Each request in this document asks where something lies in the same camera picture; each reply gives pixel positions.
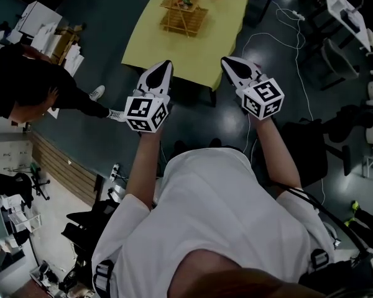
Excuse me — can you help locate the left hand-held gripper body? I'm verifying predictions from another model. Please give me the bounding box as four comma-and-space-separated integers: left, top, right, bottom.
123, 87, 172, 134

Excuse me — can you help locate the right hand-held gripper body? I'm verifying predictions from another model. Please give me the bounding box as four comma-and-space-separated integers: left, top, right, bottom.
235, 76, 286, 122

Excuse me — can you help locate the wooden two-tier rack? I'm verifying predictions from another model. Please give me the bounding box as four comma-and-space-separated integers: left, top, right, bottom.
159, 0, 210, 38

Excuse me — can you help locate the person's right forearm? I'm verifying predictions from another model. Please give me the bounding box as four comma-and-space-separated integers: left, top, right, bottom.
254, 118, 302, 191

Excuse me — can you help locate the person's left forearm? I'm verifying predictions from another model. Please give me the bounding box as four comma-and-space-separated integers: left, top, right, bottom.
124, 131, 162, 210

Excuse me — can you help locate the grey chair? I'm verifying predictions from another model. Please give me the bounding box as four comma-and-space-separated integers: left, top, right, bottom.
321, 37, 360, 80

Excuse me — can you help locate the brown cardboard stack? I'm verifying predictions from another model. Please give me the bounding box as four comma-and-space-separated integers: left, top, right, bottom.
49, 23, 88, 66

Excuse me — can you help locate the wooden slatted panel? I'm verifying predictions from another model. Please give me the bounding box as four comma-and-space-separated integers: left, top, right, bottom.
30, 130, 100, 207

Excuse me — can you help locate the pile of white sheets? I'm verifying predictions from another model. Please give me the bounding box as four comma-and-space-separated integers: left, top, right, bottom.
30, 22, 85, 76

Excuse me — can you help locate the white desk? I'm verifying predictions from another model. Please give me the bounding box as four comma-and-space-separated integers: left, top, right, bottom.
323, 0, 371, 52

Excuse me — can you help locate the person's white shirt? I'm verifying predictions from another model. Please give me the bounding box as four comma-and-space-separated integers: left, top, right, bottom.
91, 147, 336, 298

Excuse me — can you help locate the white box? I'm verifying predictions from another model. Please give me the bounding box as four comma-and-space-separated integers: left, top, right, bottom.
14, 1, 63, 37

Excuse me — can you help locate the black office chair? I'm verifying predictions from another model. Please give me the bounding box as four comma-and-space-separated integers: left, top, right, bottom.
0, 171, 50, 209

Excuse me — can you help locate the person's neck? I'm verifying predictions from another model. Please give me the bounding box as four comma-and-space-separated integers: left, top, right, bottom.
170, 248, 299, 291

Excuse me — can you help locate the black backpack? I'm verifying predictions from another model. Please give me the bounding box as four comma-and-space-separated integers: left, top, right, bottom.
298, 259, 373, 291

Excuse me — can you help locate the white floor cable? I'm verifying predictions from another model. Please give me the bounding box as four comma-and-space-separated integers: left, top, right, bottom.
241, 0, 327, 206

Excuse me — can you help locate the black cable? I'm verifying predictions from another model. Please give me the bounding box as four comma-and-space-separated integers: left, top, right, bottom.
273, 181, 371, 257

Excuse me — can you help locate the black white harness strap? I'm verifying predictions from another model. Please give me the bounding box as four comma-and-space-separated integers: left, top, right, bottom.
310, 248, 330, 271
93, 259, 114, 298

